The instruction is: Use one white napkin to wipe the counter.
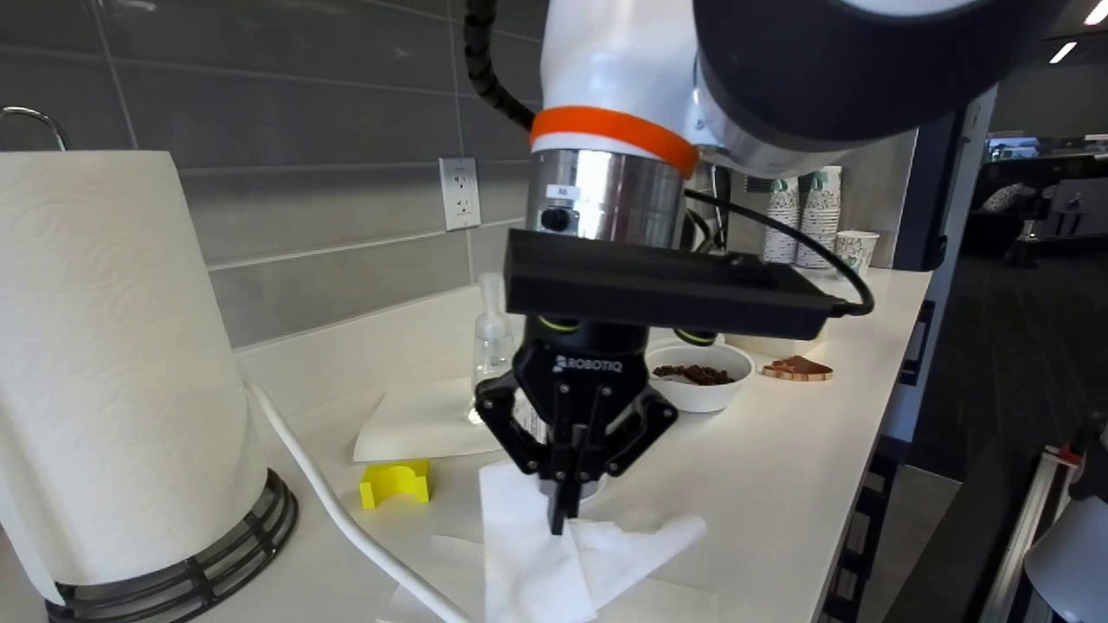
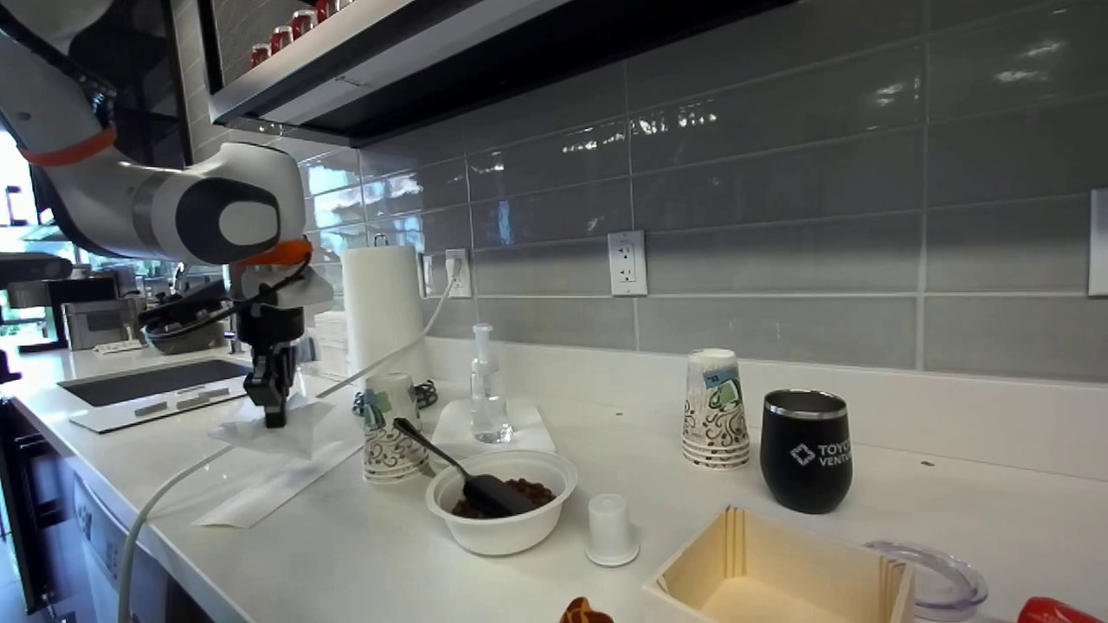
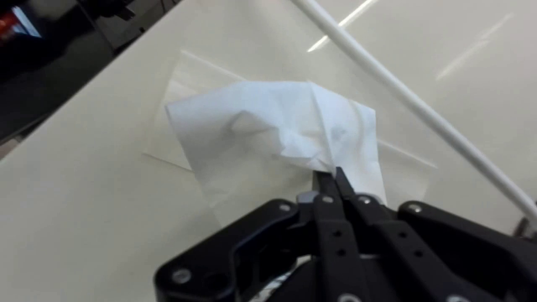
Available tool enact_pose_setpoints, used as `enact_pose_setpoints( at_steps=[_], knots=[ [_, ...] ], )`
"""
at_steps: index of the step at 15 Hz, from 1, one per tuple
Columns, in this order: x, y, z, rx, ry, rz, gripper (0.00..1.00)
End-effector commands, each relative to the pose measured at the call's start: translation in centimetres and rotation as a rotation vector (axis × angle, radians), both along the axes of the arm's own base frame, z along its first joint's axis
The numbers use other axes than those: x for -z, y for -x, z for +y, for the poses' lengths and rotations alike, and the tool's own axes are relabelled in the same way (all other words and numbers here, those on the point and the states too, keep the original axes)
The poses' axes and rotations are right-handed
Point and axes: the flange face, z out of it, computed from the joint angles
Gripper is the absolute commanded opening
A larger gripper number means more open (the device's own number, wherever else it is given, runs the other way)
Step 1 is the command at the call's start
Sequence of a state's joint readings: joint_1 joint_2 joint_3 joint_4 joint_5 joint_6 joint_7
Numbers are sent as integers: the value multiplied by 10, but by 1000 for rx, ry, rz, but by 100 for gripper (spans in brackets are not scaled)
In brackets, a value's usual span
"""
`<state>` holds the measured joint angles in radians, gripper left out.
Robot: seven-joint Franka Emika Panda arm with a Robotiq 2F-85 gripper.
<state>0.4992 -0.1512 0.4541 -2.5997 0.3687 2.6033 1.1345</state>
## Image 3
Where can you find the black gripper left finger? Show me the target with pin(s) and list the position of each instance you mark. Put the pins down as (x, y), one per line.
(290, 245)

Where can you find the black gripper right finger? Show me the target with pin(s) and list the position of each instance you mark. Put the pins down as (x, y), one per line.
(424, 251)

